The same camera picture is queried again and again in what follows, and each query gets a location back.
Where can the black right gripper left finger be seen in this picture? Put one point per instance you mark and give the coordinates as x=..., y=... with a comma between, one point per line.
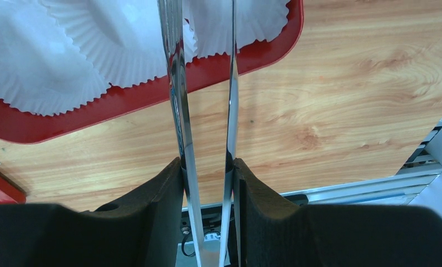
x=139, y=228

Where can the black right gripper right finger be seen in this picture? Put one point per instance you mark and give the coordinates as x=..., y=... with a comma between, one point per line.
x=273, y=231

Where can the red box lid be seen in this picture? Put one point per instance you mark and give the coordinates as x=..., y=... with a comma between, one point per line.
x=10, y=193

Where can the metal tweezers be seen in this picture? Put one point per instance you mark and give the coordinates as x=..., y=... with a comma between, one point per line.
x=171, y=21

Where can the red box with white paper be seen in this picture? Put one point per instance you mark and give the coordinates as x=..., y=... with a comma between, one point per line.
x=67, y=65

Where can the aluminium frame rail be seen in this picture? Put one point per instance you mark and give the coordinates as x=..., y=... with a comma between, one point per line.
x=420, y=169

